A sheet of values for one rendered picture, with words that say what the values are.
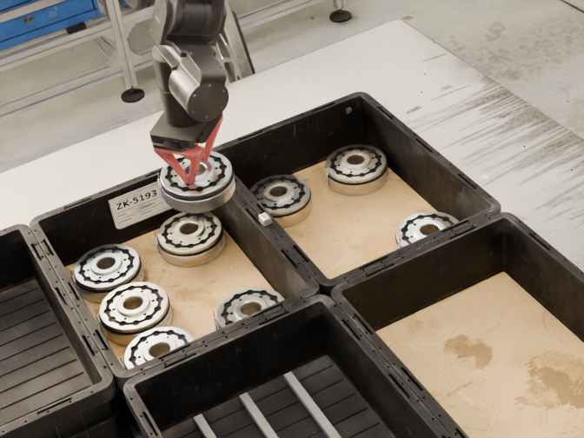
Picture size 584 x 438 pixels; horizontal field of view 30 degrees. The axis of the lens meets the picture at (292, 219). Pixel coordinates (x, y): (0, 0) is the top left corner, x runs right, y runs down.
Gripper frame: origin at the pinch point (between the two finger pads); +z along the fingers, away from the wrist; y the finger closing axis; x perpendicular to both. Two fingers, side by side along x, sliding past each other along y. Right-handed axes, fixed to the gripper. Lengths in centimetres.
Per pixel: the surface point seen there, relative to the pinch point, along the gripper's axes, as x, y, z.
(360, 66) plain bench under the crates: 2, 82, 38
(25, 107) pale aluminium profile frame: 131, 129, 105
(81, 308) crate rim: 10.2, -20.1, 10.8
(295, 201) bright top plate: -7.5, 16.4, 18.9
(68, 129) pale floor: 121, 135, 117
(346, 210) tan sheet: -15.2, 19.0, 21.5
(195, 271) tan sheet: 3.3, -0.1, 21.5
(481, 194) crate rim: -37.5, 15.4, 10.3
